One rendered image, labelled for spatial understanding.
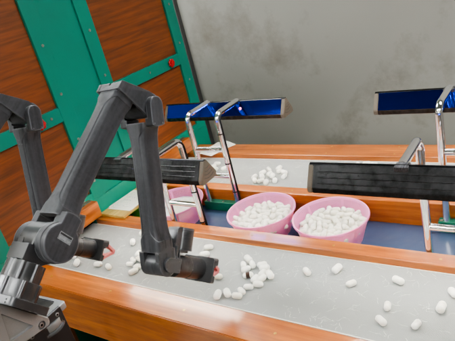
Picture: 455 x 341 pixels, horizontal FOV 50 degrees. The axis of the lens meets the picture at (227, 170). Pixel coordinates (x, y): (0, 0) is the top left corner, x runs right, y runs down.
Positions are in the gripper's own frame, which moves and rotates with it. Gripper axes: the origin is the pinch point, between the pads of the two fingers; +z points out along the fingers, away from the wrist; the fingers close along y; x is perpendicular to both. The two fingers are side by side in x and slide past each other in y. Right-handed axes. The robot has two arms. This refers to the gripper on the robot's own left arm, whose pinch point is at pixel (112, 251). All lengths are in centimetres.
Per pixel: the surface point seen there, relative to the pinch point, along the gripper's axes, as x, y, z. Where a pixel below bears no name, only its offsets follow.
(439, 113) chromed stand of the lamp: -57, -92, 30
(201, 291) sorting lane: 6.9, -32.0, 9.9
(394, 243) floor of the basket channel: -18, -77, 49
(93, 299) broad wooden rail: 15.9, 0.4, -3.6
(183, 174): -27.5, -25.3, -0.9
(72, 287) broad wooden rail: 14.5, 13.3, -2.4
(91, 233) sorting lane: -4.4, 40.7, 24.2
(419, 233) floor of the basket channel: -23, -84, 55
